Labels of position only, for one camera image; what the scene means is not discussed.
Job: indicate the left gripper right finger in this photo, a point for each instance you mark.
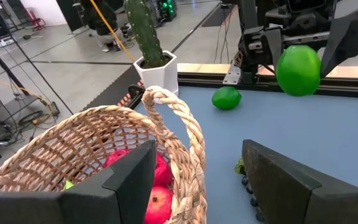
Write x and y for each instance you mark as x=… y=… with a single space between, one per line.
x=291 y=199

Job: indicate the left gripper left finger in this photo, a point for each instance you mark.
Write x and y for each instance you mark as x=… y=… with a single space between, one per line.
x=123 y=199

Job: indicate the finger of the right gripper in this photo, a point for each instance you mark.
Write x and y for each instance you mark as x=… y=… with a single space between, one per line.
x=273 y=46
x=343 y=37

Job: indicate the small green lime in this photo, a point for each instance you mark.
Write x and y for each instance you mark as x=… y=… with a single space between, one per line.
x=298 y=71

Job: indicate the small dark red fruit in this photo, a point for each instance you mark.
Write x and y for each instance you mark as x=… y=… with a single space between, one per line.
x=158 y=205

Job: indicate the red lobed round fruit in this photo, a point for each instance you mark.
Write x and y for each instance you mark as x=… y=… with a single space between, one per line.
x=163 y=171

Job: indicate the yellow-green pear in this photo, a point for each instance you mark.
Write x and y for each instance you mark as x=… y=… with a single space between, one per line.
x=68 y=184

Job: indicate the dark purple grape bunch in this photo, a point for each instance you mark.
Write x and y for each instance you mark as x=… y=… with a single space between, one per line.
x=240 y=166

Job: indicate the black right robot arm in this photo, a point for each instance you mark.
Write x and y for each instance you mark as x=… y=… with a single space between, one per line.
x=248 y=49

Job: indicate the wooden table side board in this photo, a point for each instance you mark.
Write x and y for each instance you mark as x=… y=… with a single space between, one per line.
x=197 y=68

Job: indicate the black floor mat striped edges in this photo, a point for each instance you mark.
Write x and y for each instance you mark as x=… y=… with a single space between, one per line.
x=117 y=90

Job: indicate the black computer green lights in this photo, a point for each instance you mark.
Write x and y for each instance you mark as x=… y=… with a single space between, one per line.
x=166 y=7

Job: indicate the green cactus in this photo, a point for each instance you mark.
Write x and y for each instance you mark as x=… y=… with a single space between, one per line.
x=145 y=31

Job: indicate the person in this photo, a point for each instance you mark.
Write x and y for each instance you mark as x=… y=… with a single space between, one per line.
x=102 y=18

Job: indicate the black tripod stand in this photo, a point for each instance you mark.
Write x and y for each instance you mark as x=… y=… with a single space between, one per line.
x=2 y=65

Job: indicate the silver metal bracket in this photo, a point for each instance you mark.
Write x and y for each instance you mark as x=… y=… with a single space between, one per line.
x=232 y=76

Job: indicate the black table corner bracket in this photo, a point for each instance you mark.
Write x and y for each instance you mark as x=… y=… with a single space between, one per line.
x=135 y=93

